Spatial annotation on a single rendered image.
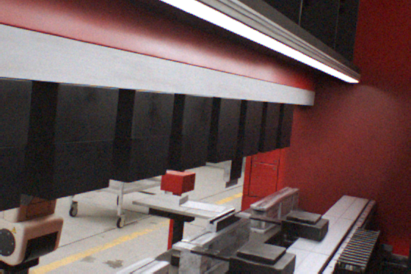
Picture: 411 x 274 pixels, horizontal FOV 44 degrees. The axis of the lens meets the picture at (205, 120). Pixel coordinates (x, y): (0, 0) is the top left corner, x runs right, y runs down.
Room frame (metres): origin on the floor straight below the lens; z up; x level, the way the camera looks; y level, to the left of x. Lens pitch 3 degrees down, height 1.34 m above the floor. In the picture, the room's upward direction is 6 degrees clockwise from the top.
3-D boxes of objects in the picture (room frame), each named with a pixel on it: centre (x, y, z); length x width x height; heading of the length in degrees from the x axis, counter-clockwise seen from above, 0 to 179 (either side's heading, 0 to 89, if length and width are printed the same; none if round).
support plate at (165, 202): (1.55, 0.04, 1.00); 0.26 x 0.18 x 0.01; 66
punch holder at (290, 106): (1.88, -0.26, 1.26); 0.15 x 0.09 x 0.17; 156
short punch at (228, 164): (1.49, -0.10, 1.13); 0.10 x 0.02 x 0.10; 156
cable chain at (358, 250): (1.14, -0.38, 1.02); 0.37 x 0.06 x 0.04; 156
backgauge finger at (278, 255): (1.07, -0.08, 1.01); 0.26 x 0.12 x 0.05; 66
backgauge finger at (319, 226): (1.44, -0.24, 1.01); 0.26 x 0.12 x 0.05; 66
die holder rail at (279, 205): (2.00, -0.32, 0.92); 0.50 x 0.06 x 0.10; 156
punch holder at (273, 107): (1.70, -0.18, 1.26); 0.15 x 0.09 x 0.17; 156
